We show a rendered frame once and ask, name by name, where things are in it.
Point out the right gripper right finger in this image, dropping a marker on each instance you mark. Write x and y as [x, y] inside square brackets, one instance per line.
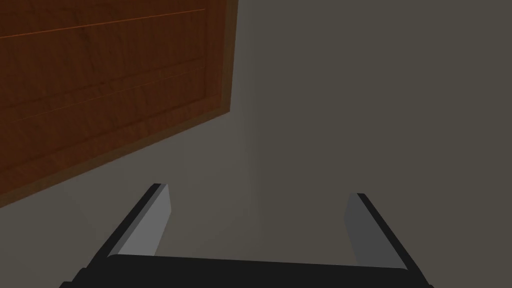
[372, 236]

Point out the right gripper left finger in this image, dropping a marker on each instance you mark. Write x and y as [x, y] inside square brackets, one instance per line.
[144, 228]

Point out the brown wooden door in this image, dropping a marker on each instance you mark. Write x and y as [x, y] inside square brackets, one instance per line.
[104, 80]

